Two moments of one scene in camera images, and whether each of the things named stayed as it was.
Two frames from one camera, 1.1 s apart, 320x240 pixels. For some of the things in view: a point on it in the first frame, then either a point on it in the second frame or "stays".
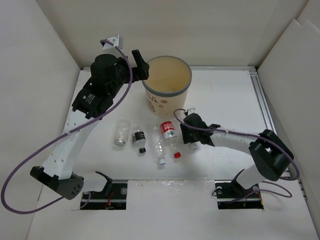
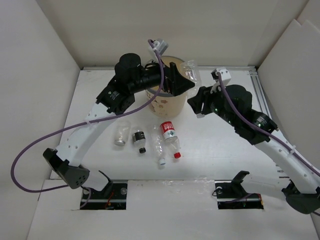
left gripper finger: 141,71 to 177,75
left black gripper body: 123,72 to 168,82
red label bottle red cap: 170,137 stays
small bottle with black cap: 139,138 stays
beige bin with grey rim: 166,86 stays
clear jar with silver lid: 123,128 stays
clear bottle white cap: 196,146 to 191,70
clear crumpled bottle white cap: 159,143 stays
